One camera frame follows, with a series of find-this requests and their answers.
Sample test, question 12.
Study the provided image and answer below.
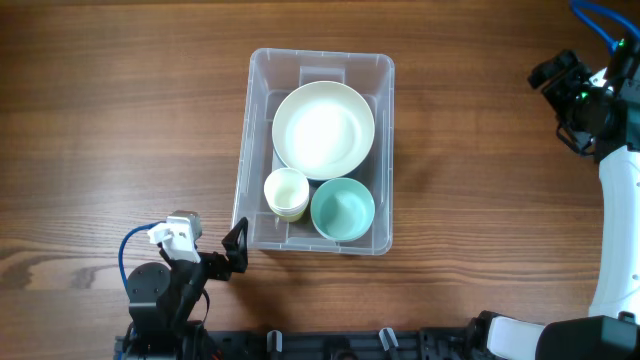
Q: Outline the blue cable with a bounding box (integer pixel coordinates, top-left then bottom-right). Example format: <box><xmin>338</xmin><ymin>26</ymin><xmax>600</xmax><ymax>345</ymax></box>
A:
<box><xmin>117</xmin><ymin>222</ymin><xmax>164</xmax><ymax>294</ymax></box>
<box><xmin>569</xmin><ymin>0</ymin><xmax>640</xmax><ymax>56</ymax></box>

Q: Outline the cream cup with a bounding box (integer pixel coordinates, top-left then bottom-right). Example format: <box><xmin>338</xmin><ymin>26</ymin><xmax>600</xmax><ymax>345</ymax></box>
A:
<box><xmin>263</xmin><ymin>168</ymin><xmax>310</xmax><ymax>208</ymax></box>

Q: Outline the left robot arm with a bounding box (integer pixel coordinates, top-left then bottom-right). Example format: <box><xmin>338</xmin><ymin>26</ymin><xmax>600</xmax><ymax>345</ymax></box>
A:
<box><xmin>114</xmin><ymin>211</ymin><xmax>249</xmax><ymax>360</ymax></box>

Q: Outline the pink cup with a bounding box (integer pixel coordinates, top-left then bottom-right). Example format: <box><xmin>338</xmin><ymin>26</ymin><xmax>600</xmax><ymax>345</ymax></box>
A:
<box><xmin>269</xmin><ymin>202</ymin><xmax>308</xmax><ymax>217</ymax></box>

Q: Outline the clear plastic storage container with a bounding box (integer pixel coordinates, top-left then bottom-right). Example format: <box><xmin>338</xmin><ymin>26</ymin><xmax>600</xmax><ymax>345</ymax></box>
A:
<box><xmin>232</xmin><ymin>48</ymin><xmax>395</xmax><ymax>256</ymax></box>

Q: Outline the teal green small bowl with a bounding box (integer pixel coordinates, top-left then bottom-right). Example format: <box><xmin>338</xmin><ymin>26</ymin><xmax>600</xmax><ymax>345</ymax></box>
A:
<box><xmin>310</xmin><ymin>178</ymin><xmax>375</xmax><ymax>242</ymax></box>

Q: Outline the blue bowl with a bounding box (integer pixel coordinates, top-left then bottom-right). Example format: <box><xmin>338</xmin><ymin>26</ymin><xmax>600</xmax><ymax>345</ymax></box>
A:
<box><xmin>273</xmin><ymin>150</ymin><xmax>372</xmax><ymax>182</ymax></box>

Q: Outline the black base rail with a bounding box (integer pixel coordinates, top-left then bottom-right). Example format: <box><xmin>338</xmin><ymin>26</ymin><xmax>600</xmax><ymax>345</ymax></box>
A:
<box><xmin>113</xmin><ymin>327</ymin><xmax>481</xmax><ymax>360</ymax></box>

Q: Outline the yellow cup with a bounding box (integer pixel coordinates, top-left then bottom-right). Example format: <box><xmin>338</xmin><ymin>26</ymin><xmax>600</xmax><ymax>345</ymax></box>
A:
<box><xmin>274</xmin><ymin>210</ymin><xmax>304</xmax><ymax>222</ymax></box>

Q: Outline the right blue cable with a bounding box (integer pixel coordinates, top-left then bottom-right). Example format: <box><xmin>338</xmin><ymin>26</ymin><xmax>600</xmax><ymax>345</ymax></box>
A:
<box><xmin>569</xmin><ymin>0</ymin><xmax>640</xmax><ymax>56</ymax></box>

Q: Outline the left blue cable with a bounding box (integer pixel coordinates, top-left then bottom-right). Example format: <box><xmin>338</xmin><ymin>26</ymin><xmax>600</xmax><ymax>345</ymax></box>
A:
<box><xmin>117</xmin><ymin>222</ymin><xmax>164</xmax><ymax>294</ymax></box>

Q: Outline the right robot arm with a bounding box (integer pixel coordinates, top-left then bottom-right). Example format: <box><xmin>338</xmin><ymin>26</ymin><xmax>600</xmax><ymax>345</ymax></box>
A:
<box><xmin>465</xmin><ymin>31</ymin><xmax>639</xmax><ymax>359</ymax></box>

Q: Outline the beige bowl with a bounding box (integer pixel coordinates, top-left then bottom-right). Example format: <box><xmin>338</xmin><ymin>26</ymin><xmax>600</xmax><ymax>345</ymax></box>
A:
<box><xmin>272</xmin><ymin>81</ymin><xmax>375</xmax><ymax>181</ymax></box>

